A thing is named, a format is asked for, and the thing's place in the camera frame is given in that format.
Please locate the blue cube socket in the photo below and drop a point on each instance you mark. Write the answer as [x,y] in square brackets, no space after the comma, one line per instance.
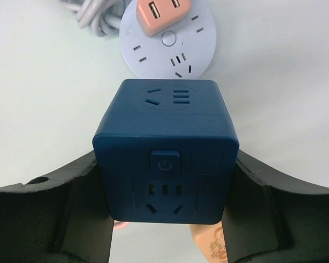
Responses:
[166,151]

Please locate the light blue round power strip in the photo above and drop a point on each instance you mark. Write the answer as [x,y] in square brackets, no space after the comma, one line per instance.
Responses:
[183,50]

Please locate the pink round power strip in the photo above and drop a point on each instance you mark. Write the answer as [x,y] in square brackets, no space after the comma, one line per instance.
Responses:
[120,224]

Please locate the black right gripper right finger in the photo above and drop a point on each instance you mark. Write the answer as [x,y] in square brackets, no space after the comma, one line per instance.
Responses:
[270,216]

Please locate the beige cube socket adapter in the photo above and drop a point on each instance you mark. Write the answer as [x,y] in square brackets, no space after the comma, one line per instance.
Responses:
[210,241]

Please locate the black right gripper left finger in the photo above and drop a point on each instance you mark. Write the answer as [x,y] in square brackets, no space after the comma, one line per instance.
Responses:
[58,217]

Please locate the pink cube adapter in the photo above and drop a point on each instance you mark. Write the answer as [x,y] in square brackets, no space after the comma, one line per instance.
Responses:
[155,16]

